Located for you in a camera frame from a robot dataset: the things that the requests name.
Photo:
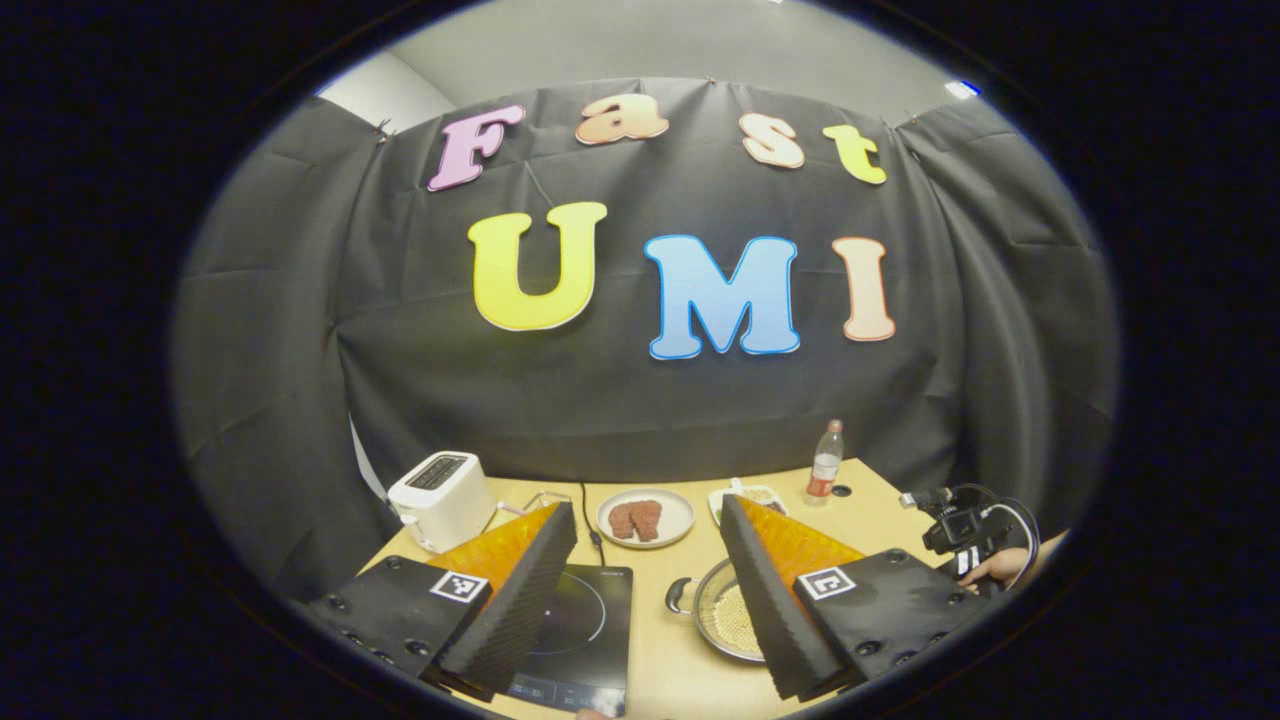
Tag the round white plate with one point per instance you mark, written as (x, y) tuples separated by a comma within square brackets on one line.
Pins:
[(680, 515)]

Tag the brown meat patty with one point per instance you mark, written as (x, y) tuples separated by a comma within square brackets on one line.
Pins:
[(648, 520), (622, 522)]

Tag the pile of soybeans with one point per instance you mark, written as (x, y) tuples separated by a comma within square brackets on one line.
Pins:
[(740, 615)]

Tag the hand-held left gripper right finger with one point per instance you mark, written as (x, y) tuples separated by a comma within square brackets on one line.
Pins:
[(770, 605)]

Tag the black induction cooktop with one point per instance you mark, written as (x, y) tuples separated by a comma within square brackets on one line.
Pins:
[(595, 630)]

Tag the white divided bean dish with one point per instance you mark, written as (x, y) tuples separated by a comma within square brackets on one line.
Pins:
[(760, 497)]

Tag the clear red label water bottle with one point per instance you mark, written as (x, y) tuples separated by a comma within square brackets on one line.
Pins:
[(824, 470)]

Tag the black backdrop cloth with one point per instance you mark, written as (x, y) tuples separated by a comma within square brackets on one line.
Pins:
[(650, 400)]

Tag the white toaster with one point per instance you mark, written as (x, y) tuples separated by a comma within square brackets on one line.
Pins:
[(440, 500)]

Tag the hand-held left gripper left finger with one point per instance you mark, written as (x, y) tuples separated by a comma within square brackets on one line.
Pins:
[(520, 605)]

